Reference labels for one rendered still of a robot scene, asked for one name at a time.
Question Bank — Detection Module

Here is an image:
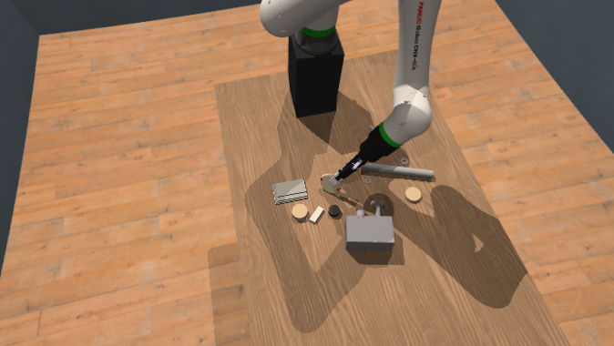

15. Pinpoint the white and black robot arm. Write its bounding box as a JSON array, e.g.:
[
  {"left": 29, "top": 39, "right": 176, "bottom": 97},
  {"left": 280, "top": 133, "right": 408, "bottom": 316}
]
[{"left": 260, "top": 0, "right": 442, "bottom": 157}]

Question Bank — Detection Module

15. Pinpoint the beige round disc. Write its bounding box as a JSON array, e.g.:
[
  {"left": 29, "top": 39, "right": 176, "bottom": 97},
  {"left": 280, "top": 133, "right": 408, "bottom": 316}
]
[{"left": 292, "top": 204, "right": 308, "bottom": 220}]

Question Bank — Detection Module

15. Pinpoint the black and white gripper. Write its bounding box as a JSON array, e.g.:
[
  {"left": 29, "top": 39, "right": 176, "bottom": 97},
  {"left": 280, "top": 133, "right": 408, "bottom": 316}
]
[{"left": 329, "top": 138, "right": 383, "bottom": 186}]

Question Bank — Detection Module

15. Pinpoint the beige gear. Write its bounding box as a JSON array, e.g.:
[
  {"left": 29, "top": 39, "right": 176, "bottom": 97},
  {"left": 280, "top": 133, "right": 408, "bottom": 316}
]
[{"left": 320, "top": 173, "right": 341, "bottom": 194}]

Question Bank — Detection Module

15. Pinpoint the cream flat round disc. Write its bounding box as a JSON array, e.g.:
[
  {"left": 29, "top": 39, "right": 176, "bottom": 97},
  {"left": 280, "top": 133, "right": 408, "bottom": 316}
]
[{"left": 404, "top": 187, "right": 421, "bottom": 202}]

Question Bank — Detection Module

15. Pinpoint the grey metal rod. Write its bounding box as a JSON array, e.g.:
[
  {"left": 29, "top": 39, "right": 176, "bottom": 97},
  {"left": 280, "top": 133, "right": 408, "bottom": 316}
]
[{"left": 362, "top": 163, "right": 434, "bottom": 178}]

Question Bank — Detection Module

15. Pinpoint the dark grey cylinder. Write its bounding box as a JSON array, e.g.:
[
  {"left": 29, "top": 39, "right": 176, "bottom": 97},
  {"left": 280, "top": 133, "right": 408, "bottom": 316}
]
[{"left": 329, "top": 205, "right": 340, "bottom": 217}]

